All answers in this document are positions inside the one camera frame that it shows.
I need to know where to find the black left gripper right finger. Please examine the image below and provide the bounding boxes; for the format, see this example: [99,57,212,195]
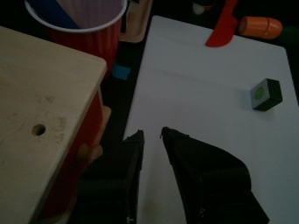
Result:
[160,126,271,224]

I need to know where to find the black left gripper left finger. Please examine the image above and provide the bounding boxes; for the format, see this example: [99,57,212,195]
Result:
[71,129,145,224]

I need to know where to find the white cutting board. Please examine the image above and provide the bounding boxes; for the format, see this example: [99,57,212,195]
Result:
[123,15,299,224]

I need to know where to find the red toy knife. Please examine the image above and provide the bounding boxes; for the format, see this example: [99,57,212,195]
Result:
[204,0,239,48]

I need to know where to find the toy sushi piece red centre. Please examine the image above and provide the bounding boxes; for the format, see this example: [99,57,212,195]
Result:
[191,0,215,16]

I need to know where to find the red wooden box with knob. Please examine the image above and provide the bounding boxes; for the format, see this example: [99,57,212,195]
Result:
[0,25,113,224]

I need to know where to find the blue tape piece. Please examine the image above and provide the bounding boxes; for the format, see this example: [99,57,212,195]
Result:
[111,64,132,81]

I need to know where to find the red plastic cup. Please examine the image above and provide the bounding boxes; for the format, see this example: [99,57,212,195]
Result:
[23,0,128,80]

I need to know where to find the flat wooden tray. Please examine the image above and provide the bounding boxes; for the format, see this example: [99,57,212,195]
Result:
[119,0,155,44]

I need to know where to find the orange toy food piece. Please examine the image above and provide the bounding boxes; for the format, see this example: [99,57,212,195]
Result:
[237,16,284,40]

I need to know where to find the blue plastic stick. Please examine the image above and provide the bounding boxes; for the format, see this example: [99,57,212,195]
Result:
[27,0,81,30]

